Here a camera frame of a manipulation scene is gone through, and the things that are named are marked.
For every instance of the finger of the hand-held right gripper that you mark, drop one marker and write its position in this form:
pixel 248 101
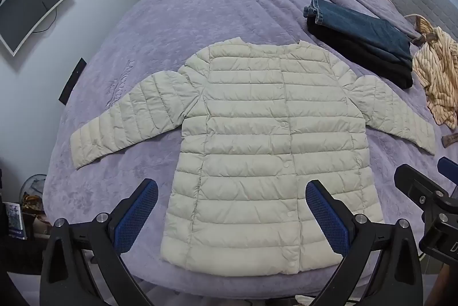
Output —
pixel 449 170
pixel 411 182

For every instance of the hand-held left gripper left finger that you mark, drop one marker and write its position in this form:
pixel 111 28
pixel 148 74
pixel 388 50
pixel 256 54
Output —
pixel 137 214

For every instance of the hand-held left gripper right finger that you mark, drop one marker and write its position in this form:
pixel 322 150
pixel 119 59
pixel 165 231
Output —
pixel 327 216

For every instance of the cream puffer jacket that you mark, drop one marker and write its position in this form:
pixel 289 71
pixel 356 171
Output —
pixel 250 148

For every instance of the person's right forearm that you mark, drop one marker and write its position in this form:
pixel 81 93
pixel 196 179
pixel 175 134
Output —
pixel 449 284

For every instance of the cream striped shirt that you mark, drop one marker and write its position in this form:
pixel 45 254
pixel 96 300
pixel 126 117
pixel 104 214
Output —
pixel 440 77

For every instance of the small floor fan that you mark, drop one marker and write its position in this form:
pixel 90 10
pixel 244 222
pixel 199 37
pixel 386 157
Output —
pixel 34 184

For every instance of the blue book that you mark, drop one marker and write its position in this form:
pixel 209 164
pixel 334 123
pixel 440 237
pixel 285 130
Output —
pixel 14 220

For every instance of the folded black garment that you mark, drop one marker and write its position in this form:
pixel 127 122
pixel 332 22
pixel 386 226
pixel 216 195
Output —
pixel 357 59

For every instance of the folded blue jeans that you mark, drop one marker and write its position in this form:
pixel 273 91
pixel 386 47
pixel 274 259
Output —
pixel 368 30

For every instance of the purple plush bed blanket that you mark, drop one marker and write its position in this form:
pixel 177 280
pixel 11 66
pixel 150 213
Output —
pixel 161 23

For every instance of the wall-mounted television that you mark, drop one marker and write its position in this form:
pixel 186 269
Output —
pixel 32 5

